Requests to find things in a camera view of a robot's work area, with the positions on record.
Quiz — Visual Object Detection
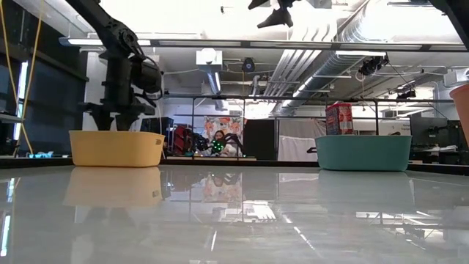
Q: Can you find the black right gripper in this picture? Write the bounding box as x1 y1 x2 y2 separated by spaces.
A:
248 0 301 27

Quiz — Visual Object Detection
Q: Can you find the black ceiling camera rig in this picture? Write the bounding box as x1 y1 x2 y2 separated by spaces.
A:
358 54 390 77

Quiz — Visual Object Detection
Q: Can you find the teal plastic bin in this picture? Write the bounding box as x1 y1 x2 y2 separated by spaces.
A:
314 134 413 172

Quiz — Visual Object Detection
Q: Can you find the orange plastic bin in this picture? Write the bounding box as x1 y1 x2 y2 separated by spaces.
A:
448 83 469 147

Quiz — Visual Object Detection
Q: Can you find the person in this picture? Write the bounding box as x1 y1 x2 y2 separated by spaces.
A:
207 129 239 158

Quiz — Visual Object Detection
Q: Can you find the black background monitor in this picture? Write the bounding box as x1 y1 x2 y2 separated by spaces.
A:
448 120 469 151
409 116 450 147

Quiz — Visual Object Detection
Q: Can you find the yellow cable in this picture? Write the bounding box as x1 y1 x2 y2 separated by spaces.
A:
0 0 45 155

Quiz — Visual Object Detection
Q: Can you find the yellow plastic bin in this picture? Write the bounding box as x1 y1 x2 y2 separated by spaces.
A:
68 130 166 168

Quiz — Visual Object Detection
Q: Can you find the floral wall poster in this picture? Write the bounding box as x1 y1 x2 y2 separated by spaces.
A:
203 116 245 158

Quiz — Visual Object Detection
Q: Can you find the long ceiling light fixture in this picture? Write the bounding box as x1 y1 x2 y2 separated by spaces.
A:
58 34 469 52

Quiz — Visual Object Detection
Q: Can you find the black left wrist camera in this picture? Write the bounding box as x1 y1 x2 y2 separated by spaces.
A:
130 58 164 95

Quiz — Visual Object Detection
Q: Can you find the black metal rack frame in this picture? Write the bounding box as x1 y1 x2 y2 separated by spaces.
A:
143 93 455 162

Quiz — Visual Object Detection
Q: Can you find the red-lid patterned spice tin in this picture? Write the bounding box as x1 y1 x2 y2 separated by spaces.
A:
325 103 355 136

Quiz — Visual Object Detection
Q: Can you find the black cabinet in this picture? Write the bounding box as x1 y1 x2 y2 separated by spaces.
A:
244 119 279 161

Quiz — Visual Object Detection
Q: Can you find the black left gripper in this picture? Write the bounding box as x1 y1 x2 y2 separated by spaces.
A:
78 78 157 132

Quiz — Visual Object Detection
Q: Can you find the white cloth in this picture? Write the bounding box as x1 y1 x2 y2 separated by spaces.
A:
277 134 320 162

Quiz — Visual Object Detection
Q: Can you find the red machine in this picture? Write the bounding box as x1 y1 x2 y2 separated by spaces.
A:
173 124 198 157

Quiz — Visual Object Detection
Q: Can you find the black equipment case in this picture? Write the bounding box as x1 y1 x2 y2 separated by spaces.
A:
140 116 175 147

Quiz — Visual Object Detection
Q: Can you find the black aluminium table frame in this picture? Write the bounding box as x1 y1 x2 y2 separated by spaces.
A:
0 156 469 176

